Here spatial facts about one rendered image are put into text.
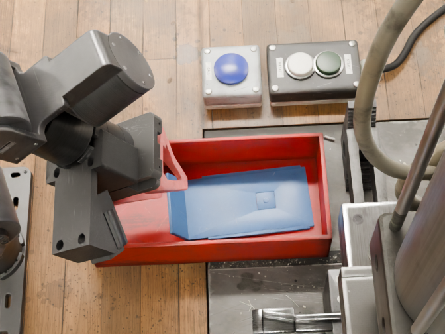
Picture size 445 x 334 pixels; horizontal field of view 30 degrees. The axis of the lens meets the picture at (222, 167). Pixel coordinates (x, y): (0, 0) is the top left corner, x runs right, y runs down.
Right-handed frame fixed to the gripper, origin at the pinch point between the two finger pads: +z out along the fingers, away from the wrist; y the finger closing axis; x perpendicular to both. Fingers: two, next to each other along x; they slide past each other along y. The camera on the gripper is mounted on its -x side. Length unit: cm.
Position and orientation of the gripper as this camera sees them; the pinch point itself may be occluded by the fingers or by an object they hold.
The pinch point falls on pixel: (168, 185)
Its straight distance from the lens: 85.7
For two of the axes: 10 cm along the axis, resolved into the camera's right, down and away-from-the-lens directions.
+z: 5.5, 3.2, 7.7
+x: -0.4, -9.1, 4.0
